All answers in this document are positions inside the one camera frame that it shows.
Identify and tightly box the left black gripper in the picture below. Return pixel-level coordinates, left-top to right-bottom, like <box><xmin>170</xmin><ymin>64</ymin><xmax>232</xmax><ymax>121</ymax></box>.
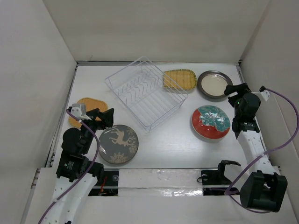
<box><xmin>80</xmin><ymin>107</ymin><xmax>113</xmax><ymax>153</ymax></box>

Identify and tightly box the orange woven square tray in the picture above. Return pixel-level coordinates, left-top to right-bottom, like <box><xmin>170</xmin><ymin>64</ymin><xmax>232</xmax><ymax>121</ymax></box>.
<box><xmin>68</xmin><ymin>98</ymin><xmax>108</xmax><ymax>128</ymax></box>

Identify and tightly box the grey rimmed cream plate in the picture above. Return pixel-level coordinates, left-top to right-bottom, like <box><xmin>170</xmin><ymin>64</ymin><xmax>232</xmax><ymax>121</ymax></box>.
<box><xmin>197</xmin><ymin>70</ymin><xmax>233</xmax><ymax>99</ymax></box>

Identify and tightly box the grey deer pattern plate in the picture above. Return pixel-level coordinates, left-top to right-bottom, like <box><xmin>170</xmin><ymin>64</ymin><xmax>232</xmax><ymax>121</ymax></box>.
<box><xmin>99</xmin><ymin>125</ymin><xmax>139</xmax><ymax>165</ymax></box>

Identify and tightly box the red teal floral plate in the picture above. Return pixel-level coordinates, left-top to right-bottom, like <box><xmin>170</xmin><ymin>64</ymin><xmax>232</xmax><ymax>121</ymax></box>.
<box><xmin>191</xmin><ymin>105</ymin><xmax>231</xmax><ymax>140</ymax></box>

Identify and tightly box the yellow woven green-rimmed tray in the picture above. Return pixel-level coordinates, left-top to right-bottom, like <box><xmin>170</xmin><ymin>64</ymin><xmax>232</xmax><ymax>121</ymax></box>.
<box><xmin>163</xmin><ymin>69</ymin><xmax>197</xmax><ymax>90</ymax></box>

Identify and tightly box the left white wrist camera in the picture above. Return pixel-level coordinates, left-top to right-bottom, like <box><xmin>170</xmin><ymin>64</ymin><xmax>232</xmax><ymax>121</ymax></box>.
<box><xmin>71</xmin><ymin>103</ymin><xmax>86</xmax><ymax>118</ymax></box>

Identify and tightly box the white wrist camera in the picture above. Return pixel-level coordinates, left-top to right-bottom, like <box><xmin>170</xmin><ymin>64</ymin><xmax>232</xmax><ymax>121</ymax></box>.
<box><xmin>252</xmin><ymin>86</ymin><xmax>270</xmax><ymax>102</ymax></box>
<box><xmin>71</xmin><ymin>103</ymin><xmax>86</xmax><ymax>118</ymax></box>

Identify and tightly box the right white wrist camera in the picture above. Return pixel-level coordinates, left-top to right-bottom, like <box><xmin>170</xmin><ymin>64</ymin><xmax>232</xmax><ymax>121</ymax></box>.
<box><xmin>252</xmin><ymin>86</ymin><xmax>270</xmax><ymax>102</ymax></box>

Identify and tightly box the white wire dish rack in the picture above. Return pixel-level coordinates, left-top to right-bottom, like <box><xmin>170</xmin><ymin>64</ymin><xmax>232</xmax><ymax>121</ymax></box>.
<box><xmin>105</xmin><ymin>56</ymin><xmax>188</xmax><ymax>132</ymax></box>

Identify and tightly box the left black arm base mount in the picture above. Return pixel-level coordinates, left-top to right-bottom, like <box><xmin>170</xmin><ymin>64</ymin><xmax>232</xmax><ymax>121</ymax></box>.
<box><xmin>89</xmin><ymin>169</ymin><xmax>119</xmax><ymax>196</ymax></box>

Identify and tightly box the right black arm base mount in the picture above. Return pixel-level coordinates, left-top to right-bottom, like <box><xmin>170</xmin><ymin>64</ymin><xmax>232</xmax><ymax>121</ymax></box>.
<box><xmin>197</xmin><ymin>160</ymin><xmax>240</xmax><ymax>186</ymax></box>

